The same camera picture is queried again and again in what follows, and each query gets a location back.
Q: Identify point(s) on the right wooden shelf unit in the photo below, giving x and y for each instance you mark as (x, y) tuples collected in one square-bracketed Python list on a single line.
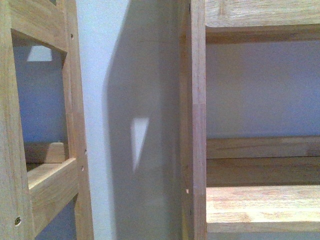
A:
[(252, 184)]

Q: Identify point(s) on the wooden shelf unit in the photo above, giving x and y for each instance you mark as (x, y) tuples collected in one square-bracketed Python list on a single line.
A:
[(43, 155), (252, 184)]

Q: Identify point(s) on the left wooden shelf unit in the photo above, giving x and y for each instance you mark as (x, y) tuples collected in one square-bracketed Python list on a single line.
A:
[(43, 155)]

